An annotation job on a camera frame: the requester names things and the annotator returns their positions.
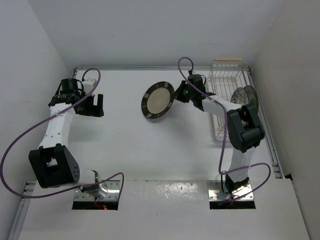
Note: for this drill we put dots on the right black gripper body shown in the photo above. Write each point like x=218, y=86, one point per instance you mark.
x=192, y=93

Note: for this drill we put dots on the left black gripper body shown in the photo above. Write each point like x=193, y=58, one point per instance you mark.
x=87, y=108

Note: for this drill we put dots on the black checkered rim plate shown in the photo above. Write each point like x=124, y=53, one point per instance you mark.
x=157, y=100

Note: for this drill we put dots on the blue floral white plate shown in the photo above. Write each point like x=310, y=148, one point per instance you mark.
x=240, y=96

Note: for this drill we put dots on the dark rim cream plate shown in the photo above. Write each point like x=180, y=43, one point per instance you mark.
x=252, y=95

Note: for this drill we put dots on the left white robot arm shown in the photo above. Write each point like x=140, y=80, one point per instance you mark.
x=52, y=162

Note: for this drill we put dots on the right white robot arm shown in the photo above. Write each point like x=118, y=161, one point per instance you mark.
x=242, y=125

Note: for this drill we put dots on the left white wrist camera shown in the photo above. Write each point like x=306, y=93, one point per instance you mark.
x=89, y=84

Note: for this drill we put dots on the white wire dish rack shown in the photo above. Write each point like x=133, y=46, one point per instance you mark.
x=226, y=75

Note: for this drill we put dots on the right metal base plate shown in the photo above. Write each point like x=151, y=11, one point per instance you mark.
x=217, y=192

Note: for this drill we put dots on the metal base plate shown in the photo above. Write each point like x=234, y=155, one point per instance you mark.
x=217, y=192
x=107, y=191

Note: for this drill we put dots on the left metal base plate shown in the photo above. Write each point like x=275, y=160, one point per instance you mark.
x=107, y=191

